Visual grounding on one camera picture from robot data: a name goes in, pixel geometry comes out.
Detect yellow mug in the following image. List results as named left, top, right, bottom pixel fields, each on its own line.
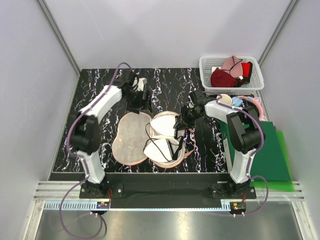
left=216, top=93, right=232, bottom=106

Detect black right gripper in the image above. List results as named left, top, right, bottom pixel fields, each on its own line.
left=173, top=105, right=203, bottom=132

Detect pink bra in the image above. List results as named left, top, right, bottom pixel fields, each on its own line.
left=221, top=55, right=243, bottom=78

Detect dark red lace bra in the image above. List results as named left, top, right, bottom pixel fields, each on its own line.
left=210, top=68, right=237, bottom=88

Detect black marble-pattern mat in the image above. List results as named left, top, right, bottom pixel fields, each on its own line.
left=50, top=68, right=228, bottom=181

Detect blue pink cat-ear headphones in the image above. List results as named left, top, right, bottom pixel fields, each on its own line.
left=231, top=95, right=268, bottom=122

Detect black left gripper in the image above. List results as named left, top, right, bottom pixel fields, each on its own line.
left=123, top=88, right=153, bottom=115

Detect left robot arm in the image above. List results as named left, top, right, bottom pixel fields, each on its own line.
left=67, top=71, right=152, bottom=198

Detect pink floral mesh laundry bag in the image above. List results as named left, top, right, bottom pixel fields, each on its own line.
left=112, top=111, right=196, bottom=169

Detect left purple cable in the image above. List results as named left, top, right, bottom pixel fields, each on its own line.
left=58, top=62, right=133, bottom=238

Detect bright red bra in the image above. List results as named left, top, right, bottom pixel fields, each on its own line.
left=237, top=61, right=253, bottom=85

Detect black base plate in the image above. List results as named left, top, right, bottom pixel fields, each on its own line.
left=79, top=173, right=257, bottom=210

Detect purple cable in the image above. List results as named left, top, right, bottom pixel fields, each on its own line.
left=202, top=91, right=270, bottom=217
left=58, top=62, right=133, bottom=238

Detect green ring binder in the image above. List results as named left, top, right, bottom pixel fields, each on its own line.
left=221, top=119, right=293, bottom=182

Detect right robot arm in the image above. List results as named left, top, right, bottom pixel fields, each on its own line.
left=173, top=90, right=265, bottom=199

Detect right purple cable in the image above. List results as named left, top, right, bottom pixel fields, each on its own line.
left=202, top=91, right=270, bottom=217

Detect white bra with black straps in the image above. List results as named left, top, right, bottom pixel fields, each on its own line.
left=143, top=115, right=184, bottom=166

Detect white plastic laundry basket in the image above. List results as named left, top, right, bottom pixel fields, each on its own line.
left=199, top=55, right=265, bottom=95

